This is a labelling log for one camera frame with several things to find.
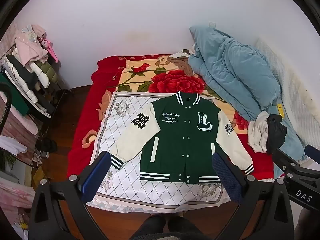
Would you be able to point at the brown garment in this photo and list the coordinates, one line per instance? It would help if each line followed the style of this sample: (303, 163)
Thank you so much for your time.
(186, 67)

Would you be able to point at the dark green cloth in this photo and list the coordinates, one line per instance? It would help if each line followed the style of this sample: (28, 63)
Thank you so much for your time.
(13, 92)

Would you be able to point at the pink garment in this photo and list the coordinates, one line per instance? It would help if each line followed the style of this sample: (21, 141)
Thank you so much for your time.
(30, 47)

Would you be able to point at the person's right forearm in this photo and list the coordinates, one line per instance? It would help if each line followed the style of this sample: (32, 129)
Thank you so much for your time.
(305, 222)

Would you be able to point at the white towel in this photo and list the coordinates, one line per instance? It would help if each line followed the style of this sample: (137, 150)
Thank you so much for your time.
(257, 130)

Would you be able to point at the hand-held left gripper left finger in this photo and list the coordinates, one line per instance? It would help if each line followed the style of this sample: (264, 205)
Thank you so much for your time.
(96, 173)

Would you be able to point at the white textured bedding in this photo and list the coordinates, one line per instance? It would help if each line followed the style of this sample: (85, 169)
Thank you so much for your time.
(290, 80)

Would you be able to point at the light blue quilt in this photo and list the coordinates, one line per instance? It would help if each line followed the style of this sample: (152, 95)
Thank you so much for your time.
(237, 67)

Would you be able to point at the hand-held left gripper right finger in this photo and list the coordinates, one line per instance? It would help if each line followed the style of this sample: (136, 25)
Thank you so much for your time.
(226, 177)

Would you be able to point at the person's right leg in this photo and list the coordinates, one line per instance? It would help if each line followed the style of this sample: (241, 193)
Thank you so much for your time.
(179, 228)

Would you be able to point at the yellow tag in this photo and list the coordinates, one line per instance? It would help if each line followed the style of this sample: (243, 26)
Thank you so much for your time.
(280, 110)

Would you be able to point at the red floral blanket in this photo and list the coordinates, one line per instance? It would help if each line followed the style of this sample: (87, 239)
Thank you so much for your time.
(110, 70)

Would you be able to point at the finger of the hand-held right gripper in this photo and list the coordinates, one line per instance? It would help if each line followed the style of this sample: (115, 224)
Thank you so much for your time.
(287, 161)
(312, 152)

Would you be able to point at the olive puffer vest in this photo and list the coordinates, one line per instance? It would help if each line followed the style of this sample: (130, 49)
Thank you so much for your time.
(47, 73)

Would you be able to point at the black garment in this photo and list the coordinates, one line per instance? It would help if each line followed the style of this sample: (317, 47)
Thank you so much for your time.
(276, 132)

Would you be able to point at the white diamond-pattern cloth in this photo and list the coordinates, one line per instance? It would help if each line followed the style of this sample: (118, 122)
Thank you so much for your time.
(110, 130)

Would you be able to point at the green and cream varsity jacket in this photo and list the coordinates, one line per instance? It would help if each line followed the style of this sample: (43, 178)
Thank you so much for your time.
(175, 142)

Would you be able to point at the white puffer jacket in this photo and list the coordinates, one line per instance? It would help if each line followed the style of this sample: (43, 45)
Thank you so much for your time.
(21, 81)

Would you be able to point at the dark slippers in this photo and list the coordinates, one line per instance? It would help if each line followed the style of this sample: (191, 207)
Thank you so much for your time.
(46, 145)

